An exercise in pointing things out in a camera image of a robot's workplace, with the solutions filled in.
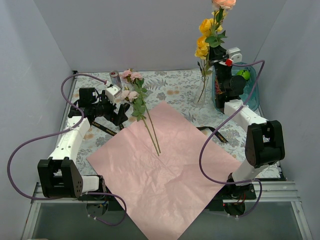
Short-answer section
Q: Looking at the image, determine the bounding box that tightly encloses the yellow flower stem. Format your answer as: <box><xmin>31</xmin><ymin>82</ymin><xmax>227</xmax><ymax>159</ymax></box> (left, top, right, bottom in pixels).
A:
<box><xmin>194</xmin><ymin>9</ymin><xmax>228</xmax><ymax>103</ymax></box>

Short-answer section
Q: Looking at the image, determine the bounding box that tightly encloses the orange-pink flower stem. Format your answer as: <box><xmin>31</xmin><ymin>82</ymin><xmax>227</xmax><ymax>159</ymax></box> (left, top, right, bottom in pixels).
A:
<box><xmin>205</xmin><ymin>0</ymin><xmax>237</xmax><ymax>48</ymax></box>

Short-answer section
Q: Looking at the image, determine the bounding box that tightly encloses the black ribbon gold lettering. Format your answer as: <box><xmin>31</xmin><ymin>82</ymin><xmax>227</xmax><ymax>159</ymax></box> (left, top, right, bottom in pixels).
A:
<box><xmin>91</xmin><ymin>121</ymin><xmax>228</xmax><ymax>143</ymax></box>

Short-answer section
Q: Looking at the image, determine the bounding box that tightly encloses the pink and purple wrapping paper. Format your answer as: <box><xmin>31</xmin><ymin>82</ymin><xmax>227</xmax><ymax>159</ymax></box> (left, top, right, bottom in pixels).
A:
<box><xmin>87</xmin><ymin>102</ymin><xmax>240</xmax><ymax>240</ymax></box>

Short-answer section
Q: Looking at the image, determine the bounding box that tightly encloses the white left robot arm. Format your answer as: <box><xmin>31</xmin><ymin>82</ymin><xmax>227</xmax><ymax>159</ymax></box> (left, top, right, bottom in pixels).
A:
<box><xmin>37</xmin><ymin>85</ymin><xmax>130</xmax><ymax>200</ymax></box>

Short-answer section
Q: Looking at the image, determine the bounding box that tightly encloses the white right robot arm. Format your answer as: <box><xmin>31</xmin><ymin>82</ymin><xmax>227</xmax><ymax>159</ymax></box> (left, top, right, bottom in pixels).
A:
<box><xmin>209</xmin><ymin>46</ymin><xmax>285</xmax><ymax>199</ymax></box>

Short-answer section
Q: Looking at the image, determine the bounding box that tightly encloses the clear glass vase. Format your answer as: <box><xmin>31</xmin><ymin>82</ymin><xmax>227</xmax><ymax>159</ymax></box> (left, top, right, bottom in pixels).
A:
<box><xmin>193</xmin><ymin>76</ymin><xmax>209</xmax><ymax>108</ymax></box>

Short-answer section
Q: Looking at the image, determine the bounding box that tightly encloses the red grape bunch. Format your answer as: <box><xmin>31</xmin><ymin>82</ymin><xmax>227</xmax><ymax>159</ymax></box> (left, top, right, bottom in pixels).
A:
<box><xmin>214</xmin><ymin>77</ymin><xmax>224</xmax><ymax>96</ymax></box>

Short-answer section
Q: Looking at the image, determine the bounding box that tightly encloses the light pink flower stem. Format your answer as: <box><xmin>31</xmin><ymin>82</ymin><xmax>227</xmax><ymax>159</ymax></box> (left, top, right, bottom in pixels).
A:
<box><xmin>120</xmin><ymin>87</ymin><xmax>161</xmax><ymax>156</ymax></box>

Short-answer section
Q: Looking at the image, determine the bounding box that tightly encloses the pale pink flower stem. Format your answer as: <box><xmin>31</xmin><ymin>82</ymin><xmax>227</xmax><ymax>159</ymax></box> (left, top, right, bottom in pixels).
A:
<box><xmin>121</xmin><ymin>68</ymin><xmax>147</xmax><ymax>104</ymax></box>

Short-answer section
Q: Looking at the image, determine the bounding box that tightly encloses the green ball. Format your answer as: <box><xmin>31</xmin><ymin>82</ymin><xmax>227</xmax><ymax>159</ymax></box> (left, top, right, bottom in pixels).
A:
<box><xmin>236</xmin><ymin>69</ymin><xmax>251</xmax><ymax>81</ymax></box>

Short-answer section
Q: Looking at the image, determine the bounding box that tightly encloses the teal plastic tray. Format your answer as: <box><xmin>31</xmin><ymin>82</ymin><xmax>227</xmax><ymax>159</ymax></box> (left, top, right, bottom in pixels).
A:
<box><xmin>212</xmin><ymin>62</ymin><xmax>260</xmax><ymax>112</ymax></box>

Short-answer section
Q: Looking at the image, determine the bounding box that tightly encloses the silver drink can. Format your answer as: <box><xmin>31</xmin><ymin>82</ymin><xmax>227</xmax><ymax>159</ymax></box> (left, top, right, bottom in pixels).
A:
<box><xmin>109</xmin><ymin>70</ymin><xmax>122</xmax><ymax>88</ymax></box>

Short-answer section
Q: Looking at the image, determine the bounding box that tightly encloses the floral tablecloth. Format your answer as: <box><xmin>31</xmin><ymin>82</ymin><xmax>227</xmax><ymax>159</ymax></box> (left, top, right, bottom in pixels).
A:
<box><xmin>68</xmin><ymin>69</ymin><xmax>283</xmax><ymax>181</ymax></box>

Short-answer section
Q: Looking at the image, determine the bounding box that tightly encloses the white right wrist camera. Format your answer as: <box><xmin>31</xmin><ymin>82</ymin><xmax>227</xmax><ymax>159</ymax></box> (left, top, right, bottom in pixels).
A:
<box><xmin>225</xmin><ymin>47</ymin><xmax>243</xmax><ymax>67</ymax></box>

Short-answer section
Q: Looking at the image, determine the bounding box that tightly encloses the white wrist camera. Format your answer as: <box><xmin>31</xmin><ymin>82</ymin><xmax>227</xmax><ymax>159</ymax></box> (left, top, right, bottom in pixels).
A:
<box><xmin>225</xmin><ymin>47</ymin><xmax>243</xmax><ymax>67</ymax></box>
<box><xmin>105</xmin><ymin>85</ymin><xmax>122</xmax><ymax>104</ymax></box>

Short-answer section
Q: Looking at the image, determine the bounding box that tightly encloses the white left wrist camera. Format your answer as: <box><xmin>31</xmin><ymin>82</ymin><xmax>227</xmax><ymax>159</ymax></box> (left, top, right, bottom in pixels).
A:
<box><xmin>105</xmin><ymin>85</ymin><xmax>122</xmax><ymax>104</ymax></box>

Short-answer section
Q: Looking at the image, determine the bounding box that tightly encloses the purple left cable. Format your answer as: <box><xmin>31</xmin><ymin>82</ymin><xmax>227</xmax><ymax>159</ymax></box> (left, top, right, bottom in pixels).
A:
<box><xmin>6</xmin><ymin>72</ymin><xmax>128</xmax><ymax>227</ymax></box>

